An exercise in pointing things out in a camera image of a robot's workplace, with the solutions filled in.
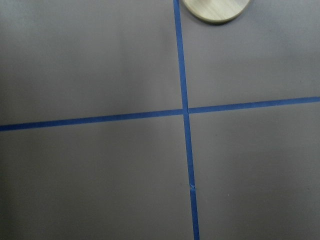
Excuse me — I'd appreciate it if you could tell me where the wooden mug tree stand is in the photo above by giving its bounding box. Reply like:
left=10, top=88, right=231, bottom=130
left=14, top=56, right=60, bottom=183
left=182, top=0, right=251, bottom=24

